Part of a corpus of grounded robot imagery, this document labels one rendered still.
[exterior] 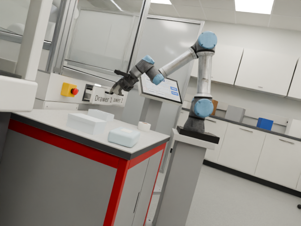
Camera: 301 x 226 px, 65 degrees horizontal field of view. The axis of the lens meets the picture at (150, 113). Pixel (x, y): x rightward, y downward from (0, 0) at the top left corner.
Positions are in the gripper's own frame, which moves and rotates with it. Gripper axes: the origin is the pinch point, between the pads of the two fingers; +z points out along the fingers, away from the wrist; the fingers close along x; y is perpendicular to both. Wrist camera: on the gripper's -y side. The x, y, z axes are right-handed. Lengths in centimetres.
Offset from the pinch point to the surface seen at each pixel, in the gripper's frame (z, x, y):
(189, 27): -88, 165, -56
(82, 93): 10.5, -16.2, -6.2
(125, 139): -15, -68, 44
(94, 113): 6.7, -28.3, 13.5
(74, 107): 18.2, -20.6, -0.8
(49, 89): 10.7, -45.8, -6.1
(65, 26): -16, -44, -25
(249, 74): -129, 319, 34
